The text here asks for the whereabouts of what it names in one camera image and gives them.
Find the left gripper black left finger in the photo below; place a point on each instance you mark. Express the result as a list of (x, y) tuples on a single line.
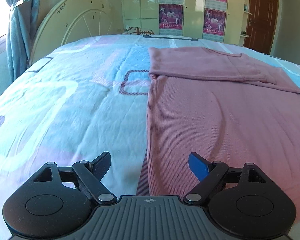
[(76, 184)]

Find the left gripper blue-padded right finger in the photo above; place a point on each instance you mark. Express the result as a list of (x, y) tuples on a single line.
[(213, 177)]

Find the pink knit sweater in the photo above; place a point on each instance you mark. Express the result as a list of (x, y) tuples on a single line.
[(225, 107)]

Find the pastel patterned bed quilt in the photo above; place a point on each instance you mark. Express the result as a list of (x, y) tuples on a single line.
[(85, 98)]

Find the patterned pillow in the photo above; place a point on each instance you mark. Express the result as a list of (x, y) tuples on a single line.
[(138, 31)]

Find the lower right pink poster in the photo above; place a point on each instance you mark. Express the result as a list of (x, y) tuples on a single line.
[(214, 22)]

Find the cream round headboard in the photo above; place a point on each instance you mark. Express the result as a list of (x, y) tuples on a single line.
[(72, 20)]

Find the lower left pink poster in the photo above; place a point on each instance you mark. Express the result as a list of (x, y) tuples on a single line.
[(170, 16)]

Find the cream corner shelves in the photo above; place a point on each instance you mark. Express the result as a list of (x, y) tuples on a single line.
[(244, 29)]

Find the brown wooden door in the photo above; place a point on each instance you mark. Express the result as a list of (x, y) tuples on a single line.
[(261, 25)]

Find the cream wardrobe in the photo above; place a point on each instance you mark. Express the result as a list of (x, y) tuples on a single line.
[(145, 14)]

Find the blue curtain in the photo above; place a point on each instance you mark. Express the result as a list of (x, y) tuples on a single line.
[(22, 28)]

